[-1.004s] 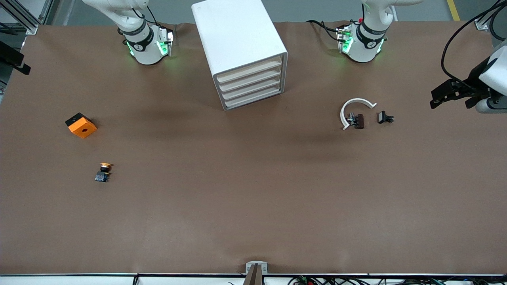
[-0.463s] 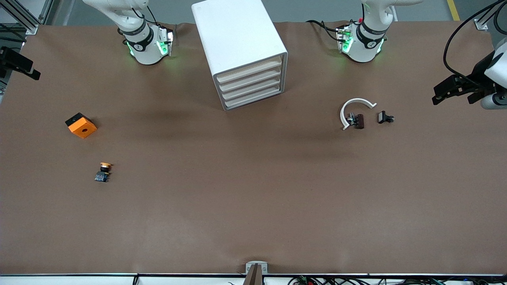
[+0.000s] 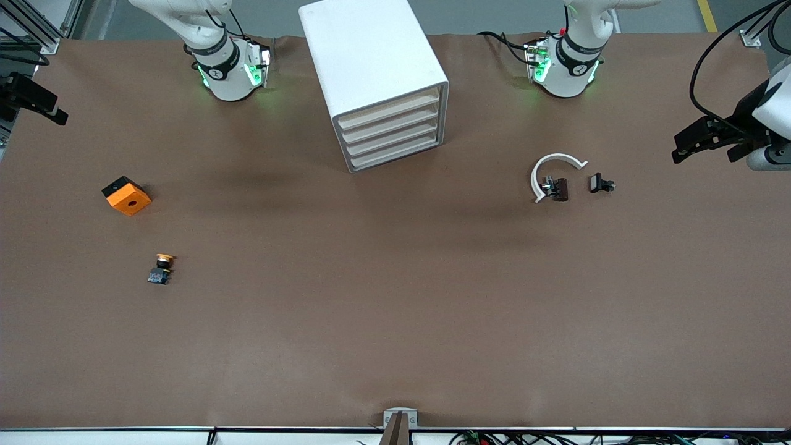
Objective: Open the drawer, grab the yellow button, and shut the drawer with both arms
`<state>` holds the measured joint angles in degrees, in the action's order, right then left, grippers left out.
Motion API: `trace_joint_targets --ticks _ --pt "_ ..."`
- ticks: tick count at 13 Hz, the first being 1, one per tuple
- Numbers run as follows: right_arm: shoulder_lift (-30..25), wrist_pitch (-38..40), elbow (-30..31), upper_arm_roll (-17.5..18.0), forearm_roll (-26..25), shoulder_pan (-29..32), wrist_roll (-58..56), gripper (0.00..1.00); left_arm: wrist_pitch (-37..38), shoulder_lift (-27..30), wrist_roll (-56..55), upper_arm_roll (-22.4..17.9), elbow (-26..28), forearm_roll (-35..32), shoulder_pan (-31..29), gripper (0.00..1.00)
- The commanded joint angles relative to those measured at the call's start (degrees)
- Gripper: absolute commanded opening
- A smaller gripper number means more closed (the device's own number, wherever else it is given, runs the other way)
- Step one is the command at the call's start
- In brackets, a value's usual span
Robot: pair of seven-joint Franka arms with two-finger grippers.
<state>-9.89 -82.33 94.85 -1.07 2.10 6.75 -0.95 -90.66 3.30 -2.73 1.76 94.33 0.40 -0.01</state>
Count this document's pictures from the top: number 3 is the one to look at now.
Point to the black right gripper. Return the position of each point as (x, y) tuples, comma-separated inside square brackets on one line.
[(12, 93)]

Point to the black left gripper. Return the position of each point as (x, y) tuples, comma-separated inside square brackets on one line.
[(743, 112)]

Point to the orange push button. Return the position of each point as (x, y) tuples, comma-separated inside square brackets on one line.
[(162, 270)]

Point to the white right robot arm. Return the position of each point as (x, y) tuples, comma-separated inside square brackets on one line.
[(219, 68)]

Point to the orange button housing box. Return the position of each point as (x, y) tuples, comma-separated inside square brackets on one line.
[(128, 201)]

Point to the white drawer cabinet shell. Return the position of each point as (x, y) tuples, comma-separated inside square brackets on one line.
[(364, 55)]

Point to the small black plastic component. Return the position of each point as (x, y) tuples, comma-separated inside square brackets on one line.
[(598, 183)]

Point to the brown block with metal clip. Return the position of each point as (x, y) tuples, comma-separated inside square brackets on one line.
[(559, 190)]

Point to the white curved plastic part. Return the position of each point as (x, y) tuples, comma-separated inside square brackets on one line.
[(536, 173)]

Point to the brown table cover sheet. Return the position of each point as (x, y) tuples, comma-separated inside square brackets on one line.
[(371, 296)]

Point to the aluminium frame profile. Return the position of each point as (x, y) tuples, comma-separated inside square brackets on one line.
[(49, 44)]

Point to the small metal corner bracket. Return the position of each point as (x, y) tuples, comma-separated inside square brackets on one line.
[(752, 39)]

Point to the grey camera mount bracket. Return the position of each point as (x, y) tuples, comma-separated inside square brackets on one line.
[(400, 426)]

